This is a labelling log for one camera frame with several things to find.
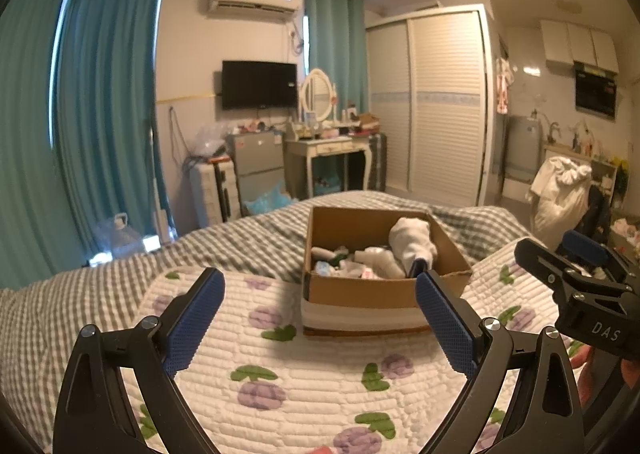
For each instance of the white kitchen shelf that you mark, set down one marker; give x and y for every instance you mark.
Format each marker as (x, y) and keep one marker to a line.
(602, 169)

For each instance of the clear plastic bag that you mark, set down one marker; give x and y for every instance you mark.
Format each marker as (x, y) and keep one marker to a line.
(207, 141)

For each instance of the person's right hand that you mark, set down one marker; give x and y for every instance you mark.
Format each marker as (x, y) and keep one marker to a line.
(600, 376)

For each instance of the white louvred wardrobe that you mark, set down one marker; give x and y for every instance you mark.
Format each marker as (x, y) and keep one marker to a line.
(440, 109)

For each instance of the white quilted floral blanket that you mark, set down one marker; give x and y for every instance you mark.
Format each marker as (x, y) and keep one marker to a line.
(310, 374)

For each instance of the white sock with dark toe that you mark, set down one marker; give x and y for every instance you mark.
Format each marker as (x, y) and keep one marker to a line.
(407, 239)

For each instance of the teal curtain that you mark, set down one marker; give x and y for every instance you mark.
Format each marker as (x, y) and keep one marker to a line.
(335, 44)
(25, 134)
(110, 109)

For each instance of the cream sock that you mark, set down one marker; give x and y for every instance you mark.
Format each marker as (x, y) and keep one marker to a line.
(387, 266)
(370, 251)

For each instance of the dark grey suitcase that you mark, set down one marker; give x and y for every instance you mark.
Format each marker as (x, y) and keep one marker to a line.
(378, 159)

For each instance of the blue packet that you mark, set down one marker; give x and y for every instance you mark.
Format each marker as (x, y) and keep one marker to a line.
(325, 270)

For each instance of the white oval mirror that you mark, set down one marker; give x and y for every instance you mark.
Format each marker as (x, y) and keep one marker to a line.
(317, 94)

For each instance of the white clothes pile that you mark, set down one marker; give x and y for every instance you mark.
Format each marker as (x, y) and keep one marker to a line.
(557, 204)

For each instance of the pink hanging garment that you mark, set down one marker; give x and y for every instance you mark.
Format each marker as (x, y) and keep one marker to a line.
(502, 86)

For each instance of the clear water jug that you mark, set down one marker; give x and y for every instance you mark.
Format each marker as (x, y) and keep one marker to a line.
(120, 239)

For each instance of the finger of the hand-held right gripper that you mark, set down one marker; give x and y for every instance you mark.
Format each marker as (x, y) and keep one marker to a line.
(542, 259)
(585, 244)

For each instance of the black wall television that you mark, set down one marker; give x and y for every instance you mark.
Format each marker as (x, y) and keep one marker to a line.
(259, 84)

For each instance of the blue storage basket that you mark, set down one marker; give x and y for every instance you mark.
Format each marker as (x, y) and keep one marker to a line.
(327, 181)

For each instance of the black range hood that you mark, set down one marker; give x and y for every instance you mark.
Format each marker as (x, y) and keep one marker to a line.
(595, 94)

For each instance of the white suitcase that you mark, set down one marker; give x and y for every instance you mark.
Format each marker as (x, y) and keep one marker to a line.
(210, 194)

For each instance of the small white sock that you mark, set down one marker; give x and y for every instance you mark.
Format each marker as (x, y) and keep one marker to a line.
(322, 252)

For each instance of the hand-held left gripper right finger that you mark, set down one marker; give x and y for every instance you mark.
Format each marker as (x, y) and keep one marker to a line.
(447, 324)

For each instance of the silver mini fridge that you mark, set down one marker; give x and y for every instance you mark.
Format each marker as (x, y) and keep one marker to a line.
(255, 159)

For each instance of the white dressing table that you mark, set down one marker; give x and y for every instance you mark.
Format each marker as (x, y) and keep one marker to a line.
(325, 148)

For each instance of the dark floral garment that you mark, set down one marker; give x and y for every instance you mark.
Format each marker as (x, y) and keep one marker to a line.
(597, 214)

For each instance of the white kitchen wall cabinets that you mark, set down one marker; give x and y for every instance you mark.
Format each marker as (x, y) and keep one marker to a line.
(580, 41)

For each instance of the small brown box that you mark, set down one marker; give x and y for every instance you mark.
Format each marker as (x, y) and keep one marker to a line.
(368, 120)

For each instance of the metal faucet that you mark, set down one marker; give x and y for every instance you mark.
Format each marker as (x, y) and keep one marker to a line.
(553, 131)

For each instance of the blue plastic bag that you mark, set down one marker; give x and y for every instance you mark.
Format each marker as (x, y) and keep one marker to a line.
(267, 201)

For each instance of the brown cardboard box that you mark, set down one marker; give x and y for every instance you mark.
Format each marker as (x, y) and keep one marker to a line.
(360, 299)

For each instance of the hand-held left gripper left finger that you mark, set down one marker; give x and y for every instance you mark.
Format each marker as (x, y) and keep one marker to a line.
(195, 319)

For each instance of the grey checked duvet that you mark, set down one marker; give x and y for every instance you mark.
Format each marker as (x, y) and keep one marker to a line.
(100, 284)

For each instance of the grey washing machine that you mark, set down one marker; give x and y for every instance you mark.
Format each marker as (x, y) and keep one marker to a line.
(522, 146)

